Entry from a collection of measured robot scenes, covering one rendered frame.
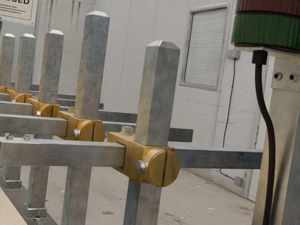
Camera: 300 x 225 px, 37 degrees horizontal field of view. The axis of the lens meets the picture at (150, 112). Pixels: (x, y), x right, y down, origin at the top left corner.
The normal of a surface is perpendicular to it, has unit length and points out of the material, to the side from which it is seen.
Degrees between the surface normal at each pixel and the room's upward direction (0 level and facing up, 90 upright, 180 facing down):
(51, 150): 90
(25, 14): 90
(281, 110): 90
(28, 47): 90
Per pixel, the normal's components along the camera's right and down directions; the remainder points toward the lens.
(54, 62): 0.48, 0.13
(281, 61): -0.86, -0.07
